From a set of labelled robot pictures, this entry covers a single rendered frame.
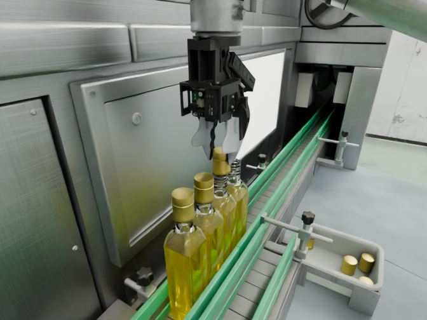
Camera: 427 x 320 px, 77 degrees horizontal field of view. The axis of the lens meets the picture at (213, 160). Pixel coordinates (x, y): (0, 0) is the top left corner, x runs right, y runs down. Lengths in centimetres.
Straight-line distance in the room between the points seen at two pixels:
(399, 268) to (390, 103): 336
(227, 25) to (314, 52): 103
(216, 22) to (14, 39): 23
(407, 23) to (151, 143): 44
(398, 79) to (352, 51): 281
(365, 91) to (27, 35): 126
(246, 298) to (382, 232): 64
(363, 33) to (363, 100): 28
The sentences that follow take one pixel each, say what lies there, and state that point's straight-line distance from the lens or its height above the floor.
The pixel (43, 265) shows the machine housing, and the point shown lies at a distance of 51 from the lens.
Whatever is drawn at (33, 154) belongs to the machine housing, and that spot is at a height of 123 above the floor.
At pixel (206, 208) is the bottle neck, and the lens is 47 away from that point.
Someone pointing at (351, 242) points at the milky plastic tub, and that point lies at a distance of 91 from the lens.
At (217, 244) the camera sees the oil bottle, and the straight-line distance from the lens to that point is 52.
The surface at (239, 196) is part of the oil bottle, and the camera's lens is 56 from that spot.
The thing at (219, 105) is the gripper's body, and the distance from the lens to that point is 38.
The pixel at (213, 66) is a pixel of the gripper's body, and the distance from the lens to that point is 41.
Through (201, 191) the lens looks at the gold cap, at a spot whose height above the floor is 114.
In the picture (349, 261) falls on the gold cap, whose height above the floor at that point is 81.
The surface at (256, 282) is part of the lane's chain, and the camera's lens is 66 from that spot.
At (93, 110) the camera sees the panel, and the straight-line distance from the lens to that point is 42.
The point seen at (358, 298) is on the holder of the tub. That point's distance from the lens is 82.
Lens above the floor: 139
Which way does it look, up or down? 26 degrees down
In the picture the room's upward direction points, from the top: straight up
